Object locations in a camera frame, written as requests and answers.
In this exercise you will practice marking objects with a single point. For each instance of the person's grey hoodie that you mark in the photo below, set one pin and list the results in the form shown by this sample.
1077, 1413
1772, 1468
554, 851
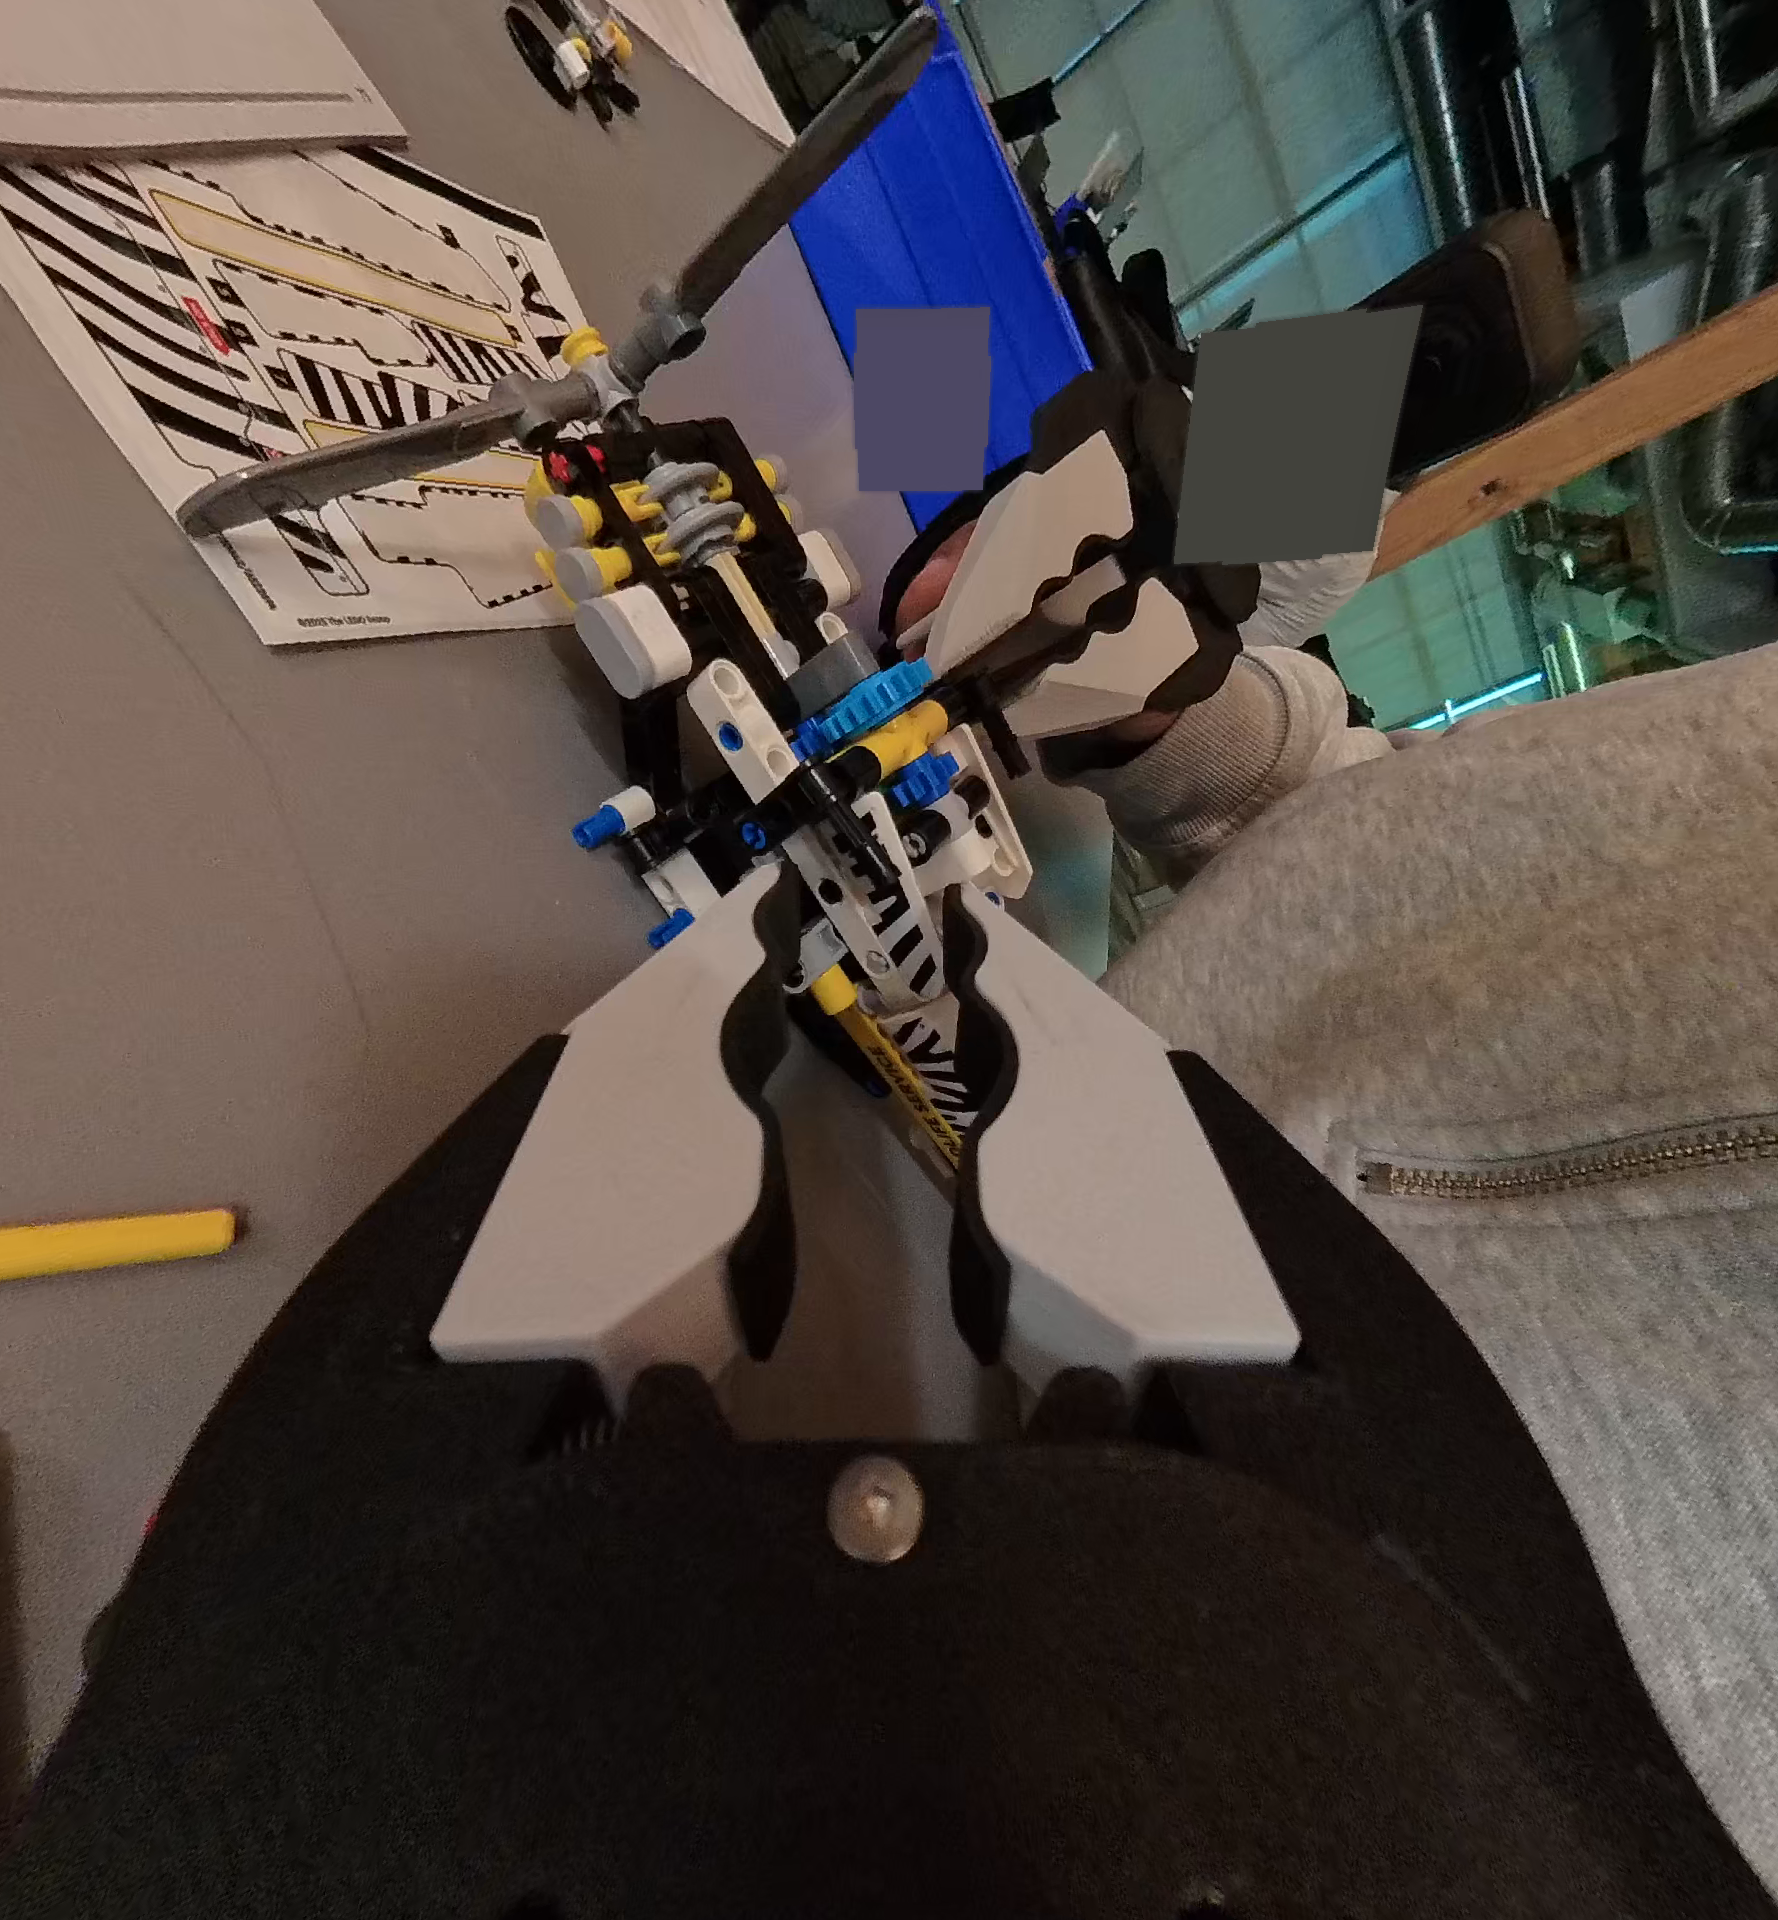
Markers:
1579, 930

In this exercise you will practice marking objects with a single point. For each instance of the blue plastic bin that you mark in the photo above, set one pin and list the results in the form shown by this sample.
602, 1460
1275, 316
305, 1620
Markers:
965, 194

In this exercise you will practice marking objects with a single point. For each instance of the small cluster of lego parts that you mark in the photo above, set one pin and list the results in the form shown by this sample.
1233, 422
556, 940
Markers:
537, 38

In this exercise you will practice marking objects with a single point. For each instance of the person's right forearm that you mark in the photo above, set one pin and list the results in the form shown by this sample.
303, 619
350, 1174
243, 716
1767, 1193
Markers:
1219, 765

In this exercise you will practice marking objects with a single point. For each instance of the lego helicopter model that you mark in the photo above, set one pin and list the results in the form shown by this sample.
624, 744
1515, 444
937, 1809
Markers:
626, 630

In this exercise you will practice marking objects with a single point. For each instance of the lego instruction booklet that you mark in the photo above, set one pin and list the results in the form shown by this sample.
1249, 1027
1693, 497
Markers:
155, 60

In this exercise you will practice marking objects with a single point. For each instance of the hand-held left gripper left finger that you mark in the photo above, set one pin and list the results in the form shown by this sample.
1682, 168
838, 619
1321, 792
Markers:
634, 1171

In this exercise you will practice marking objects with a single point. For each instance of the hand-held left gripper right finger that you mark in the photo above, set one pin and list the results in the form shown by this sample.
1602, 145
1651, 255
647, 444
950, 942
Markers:
1128, 1201

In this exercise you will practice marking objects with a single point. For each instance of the zebra striped sticker sheet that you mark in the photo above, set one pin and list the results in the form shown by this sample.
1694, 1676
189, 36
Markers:
124, 300

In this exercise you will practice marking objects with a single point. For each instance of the person's right hand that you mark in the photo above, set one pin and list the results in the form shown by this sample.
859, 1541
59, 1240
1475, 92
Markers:
930, 579

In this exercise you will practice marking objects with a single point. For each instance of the white printed paper sheet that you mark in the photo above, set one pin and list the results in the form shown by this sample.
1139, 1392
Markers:
708, 45

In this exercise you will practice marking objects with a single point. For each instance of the pile of lego pieces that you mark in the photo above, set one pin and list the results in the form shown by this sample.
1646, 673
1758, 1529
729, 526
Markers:
79, 1245

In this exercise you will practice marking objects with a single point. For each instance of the wooden background desk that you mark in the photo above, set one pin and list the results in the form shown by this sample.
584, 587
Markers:
1654, 399

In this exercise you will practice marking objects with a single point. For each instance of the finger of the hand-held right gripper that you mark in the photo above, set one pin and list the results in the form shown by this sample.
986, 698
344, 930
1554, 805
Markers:
1032, 518
1107, 660

